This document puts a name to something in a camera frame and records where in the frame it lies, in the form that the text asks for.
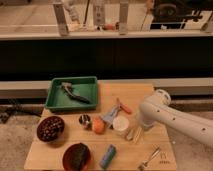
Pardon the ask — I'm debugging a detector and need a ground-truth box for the small dark shiny ball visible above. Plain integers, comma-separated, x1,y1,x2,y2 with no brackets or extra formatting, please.
79,114,92,129

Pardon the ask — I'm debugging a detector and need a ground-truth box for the light blue tool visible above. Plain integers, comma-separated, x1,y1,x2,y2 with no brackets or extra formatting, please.
101,105,120,127

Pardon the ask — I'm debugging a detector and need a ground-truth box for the white round cup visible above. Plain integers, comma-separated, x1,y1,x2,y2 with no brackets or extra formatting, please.
113,116,129,136

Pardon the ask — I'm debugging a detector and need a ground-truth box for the red bowl with dark contents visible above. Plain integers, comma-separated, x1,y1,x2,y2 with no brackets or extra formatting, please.
62,143,91,171

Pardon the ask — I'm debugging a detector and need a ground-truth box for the green plastic tray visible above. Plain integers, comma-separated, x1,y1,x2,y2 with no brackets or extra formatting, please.
45,76,98,112

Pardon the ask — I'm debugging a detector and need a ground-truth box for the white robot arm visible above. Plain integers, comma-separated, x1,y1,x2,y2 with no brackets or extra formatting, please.
137,89,213,148

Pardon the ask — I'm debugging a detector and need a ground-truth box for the orange carrot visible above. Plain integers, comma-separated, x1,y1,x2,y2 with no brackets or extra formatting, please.
117,98,132,114

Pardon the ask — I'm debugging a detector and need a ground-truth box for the dark purple bowl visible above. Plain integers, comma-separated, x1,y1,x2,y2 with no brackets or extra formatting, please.
37,116,65,142

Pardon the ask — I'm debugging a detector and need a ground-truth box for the wooden table board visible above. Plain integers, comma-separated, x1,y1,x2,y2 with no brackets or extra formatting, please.
24,83,176,171

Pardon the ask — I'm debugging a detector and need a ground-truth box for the dark tool in tray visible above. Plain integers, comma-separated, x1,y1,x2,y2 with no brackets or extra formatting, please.
61,82,90,104

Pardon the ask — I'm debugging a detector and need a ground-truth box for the orange fruit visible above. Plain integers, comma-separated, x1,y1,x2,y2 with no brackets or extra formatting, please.
92,118,105,134

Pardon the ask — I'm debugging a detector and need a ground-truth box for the pale yellow banana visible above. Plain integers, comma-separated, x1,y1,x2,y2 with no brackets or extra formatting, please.
126,126,142,143

